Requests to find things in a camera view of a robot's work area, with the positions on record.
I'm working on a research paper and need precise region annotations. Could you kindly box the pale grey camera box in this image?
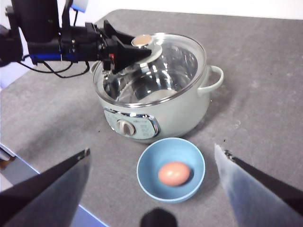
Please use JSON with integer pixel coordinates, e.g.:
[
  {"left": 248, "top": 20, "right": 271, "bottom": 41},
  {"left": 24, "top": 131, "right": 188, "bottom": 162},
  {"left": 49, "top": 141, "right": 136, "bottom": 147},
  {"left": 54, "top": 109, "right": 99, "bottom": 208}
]
[{"left": 70, "top": 0, "right": 89, "bottom": 13}]

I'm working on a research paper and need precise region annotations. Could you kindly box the blue ribbed bowl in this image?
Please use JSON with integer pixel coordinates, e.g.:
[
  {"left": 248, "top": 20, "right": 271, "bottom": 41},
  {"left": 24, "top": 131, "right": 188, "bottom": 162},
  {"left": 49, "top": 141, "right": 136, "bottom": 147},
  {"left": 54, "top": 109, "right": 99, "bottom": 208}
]
[{"left": 136, "top": 137, "right": 206, "bottom": 204}]

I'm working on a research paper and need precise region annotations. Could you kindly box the brown egg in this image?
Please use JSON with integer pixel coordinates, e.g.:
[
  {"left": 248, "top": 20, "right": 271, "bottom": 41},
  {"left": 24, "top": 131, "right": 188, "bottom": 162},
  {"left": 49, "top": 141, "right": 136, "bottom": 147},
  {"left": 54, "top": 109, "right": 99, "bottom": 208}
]
[{"left": 158, "top": 161, "right": 191, "bottom": 187}]

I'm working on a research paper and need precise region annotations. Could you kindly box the pale green electric steamer pot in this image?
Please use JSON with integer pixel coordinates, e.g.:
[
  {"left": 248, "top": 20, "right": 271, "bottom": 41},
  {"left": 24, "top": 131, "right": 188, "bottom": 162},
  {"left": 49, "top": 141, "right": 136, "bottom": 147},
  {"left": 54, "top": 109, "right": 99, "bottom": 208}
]
[{"left": 90, "top": 33, "right": 224, "bottom": 144}]

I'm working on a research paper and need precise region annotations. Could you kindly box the black cable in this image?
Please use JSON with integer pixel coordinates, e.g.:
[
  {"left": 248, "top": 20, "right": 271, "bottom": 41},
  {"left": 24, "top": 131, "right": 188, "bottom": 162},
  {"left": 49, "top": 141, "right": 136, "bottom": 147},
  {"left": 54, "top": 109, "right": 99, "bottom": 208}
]
[{"left": 20, "top": 59, "right": 91, "bottom": 79}]

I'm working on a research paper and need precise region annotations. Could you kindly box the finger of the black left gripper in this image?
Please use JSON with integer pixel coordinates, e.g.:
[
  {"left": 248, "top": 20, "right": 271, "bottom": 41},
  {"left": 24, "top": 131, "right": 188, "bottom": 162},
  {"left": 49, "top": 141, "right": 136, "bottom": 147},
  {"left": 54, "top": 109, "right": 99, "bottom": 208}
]
[
  {"left": 103, "top": 20, "right": 136, "bottom": 45},
  {"left": 113, "top": 43, "right": 152, "bottom": 74}
]

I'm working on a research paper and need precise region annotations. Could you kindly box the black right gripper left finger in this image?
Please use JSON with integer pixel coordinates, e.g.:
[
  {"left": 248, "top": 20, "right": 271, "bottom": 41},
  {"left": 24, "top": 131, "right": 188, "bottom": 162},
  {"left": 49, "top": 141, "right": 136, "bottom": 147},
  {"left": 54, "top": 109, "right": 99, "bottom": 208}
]
[{"left": 0, "top": 148, "right": 92, "bottom": 227}]

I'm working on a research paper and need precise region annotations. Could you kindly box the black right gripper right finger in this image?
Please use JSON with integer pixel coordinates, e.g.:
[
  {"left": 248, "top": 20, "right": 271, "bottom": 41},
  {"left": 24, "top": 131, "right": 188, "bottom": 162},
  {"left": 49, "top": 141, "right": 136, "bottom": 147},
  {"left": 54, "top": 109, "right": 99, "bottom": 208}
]
[{"left": 214, "top": 143, "right": 303, "bottom": 227}]

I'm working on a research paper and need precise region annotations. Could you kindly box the glass lid with green knob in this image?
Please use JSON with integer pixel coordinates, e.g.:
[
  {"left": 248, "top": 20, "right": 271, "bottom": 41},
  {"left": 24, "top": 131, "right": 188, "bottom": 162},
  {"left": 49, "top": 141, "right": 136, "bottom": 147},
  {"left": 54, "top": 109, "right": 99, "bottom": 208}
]
[{"left": 93, "top": 33, "right": 206, "bottom": 108}]

